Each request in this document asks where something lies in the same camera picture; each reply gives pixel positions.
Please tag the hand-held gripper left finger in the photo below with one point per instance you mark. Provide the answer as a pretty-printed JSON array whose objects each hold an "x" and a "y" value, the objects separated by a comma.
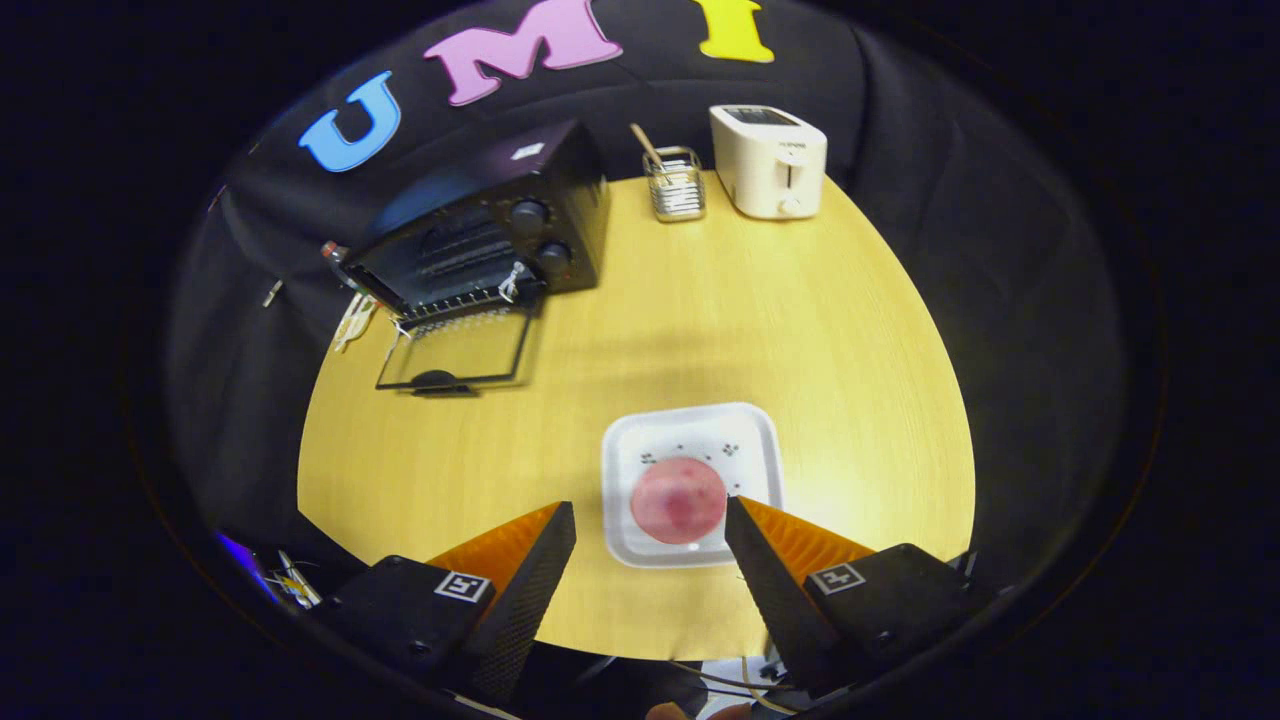
[{"x": 520, "y": 600}]

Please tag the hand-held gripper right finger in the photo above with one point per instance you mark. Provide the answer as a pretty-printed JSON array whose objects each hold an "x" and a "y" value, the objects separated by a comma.
[{"x": 775, "y": 600}]

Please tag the pink round meat patty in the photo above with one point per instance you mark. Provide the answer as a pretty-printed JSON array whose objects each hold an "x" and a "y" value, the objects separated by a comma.
[{"x": 678, "y": 500}]

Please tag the white square plate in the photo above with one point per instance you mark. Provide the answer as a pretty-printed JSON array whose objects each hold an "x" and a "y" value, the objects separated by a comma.
[{"x": 700, "y": 430}]

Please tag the black toaster oven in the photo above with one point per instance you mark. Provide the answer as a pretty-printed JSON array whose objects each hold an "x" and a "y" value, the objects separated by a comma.
[{"x": 480, "y": 220}]

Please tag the cream pop-up toaster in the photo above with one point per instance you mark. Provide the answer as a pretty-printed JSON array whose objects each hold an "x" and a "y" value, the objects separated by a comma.
[{"x": 770, "y": 165}]

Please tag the white snack packet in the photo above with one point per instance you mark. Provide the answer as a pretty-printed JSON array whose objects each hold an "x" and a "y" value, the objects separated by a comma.
[{"x": 352, "y": 322}]

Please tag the white clip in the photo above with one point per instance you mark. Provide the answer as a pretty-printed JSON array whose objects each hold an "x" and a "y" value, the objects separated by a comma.
[{"x": 272, "y": 293}]

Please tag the clear plastic water bottle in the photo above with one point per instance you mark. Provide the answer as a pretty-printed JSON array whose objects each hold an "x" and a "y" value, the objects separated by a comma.
[{"x": 333, "y": 252}]

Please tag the wooden stick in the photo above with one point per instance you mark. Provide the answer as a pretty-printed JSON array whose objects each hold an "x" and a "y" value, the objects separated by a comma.
[{"x": 646, "y": 142}]

